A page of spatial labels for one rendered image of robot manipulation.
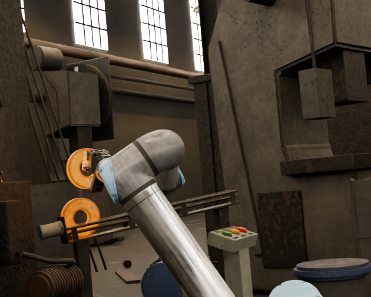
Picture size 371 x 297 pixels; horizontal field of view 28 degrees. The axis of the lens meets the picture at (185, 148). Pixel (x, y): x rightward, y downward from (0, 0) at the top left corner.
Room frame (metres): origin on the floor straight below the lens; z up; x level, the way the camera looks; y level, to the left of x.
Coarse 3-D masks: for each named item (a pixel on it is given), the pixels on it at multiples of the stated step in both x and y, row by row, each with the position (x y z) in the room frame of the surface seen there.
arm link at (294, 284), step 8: (296, 280) 2.06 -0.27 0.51; (280, 288) 2.06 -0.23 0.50; (288, 288) 2.05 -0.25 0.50; (296, 288) 2.04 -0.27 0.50; (304, 288) 2.04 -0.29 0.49; (312, 288) 2.03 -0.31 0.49; (272, 296) 2.05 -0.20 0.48; (280, 296) 2.04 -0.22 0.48; (288, 296) 2.03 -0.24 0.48; (296, 296) 2.03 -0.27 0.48; (304, 296) 2.02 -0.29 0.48; (312, 296) 2.01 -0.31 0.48; (320, 296) 2.02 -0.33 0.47
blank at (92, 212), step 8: (72, 200) 2.91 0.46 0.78; (80, 200) 2.92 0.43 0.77; (88, 200) 2.94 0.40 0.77; (64, 208) 2.90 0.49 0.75; (72, 208) 2.91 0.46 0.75; (80, 208) 2.92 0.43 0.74; (88, 208) 2.94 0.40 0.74; (96, 208) 2.95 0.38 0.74; (64, 216) 2.89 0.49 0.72; (72, 216) 2.91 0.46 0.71; (88, 216) 2.95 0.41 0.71; (96, 216) 2.95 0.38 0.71; (72, 224) 2.90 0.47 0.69; (96, 224) 2.95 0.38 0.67; (88, 232) 2.93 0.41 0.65
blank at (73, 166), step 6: (78, 150) 2.83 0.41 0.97; (84, 150) 2.84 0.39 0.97; (72, 156) 2.81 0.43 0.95; (78, 156) 2.82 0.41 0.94; (72, 162) 2.81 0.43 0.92; (78, 162) 2.82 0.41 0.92; (72, 168) 2.81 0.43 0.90; (78, 168) 2.82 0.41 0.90; (72, 174) 2.81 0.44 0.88; (78, 174) 2.82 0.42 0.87; (72, 180) 2.81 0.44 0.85; (78, 180) 2.82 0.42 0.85; (84, 180) 2.83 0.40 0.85; (90, 180) 2.84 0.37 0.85; (78, 186) 2.83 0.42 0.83; (84, 186) 2.83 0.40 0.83
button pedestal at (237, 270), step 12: (228, 228) 2.92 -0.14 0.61; (216, 240) 2.77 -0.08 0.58; (228, 240) 2.75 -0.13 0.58; (240, 240) 2.79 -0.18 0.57; (252, 240) 2.91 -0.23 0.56; (228, 252) 2.82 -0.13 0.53; (240, 252) 2.81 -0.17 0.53; (228, 264) 2.83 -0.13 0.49; (240, 264) 2.81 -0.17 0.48; (228, 276) 2.83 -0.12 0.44; (240, 276) 2.81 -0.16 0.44; (240, 288) 2.81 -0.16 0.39; (252, 288) 2.89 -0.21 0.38
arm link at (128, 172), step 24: (120, 168) 2.02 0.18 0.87; (144, 168) 2.03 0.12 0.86; (120, 192) 2.03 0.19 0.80; (144, 192) 2.02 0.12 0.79; (144, 216) 2.02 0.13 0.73; (168, 216) 2.03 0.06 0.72; (168, 240) 2.02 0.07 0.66; (192, 240) 2.04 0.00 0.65; (168, 264) 2.03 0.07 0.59; (192, 264) 2.01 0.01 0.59; (192, 288) 2.02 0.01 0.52; (216, 288) 2.02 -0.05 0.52
